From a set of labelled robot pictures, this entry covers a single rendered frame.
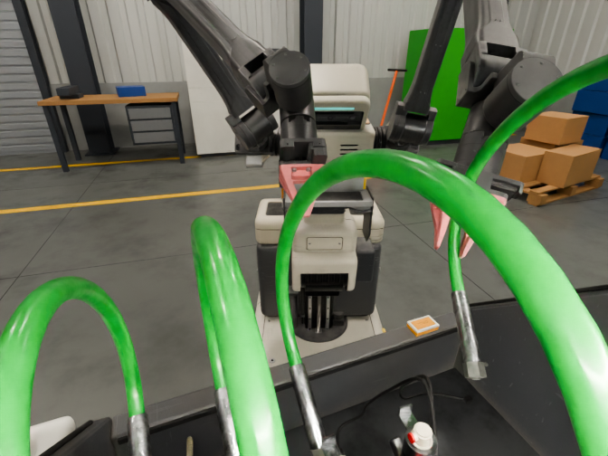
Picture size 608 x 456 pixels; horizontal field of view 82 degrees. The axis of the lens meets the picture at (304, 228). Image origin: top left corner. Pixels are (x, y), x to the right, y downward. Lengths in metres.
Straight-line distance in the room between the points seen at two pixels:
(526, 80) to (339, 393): 0.54
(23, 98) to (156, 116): 2.28
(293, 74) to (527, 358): 0.57
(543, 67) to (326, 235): 0.82
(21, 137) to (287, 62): 6.60
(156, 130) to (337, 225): 4.30
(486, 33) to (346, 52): 6.38
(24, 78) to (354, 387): 6.50
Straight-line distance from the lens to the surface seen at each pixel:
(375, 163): 0.16
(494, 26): 0.62
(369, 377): 0.69
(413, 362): 0.74
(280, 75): 0.51
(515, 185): 0.47
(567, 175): 4.52
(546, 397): 0.71
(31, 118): 6.87
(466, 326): 0.44
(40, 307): 0.20
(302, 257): 1.17
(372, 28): 7.15
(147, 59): 6.48
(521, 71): 0.46
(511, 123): 0.36
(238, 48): 0.65
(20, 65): 6.80
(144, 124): 5.24
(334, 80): 0.99
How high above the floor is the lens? 1.41
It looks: 27 degrees down
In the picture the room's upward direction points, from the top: straight up
